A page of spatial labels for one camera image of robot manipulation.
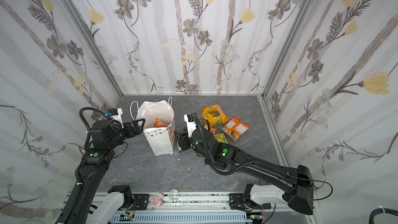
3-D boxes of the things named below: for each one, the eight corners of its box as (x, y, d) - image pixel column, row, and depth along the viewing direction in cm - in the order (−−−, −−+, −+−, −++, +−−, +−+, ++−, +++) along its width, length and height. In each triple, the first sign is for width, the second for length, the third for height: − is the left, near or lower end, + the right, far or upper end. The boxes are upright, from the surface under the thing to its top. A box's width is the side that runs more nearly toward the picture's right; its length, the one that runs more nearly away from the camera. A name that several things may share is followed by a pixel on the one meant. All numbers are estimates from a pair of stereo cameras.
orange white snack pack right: (235, 141, 97) (236, 139, 95) (220, 129, 103) (221, 127, 101) (248, 128, 103) (249, 126, 101) (234, 117, 109) (235, 115, 107)
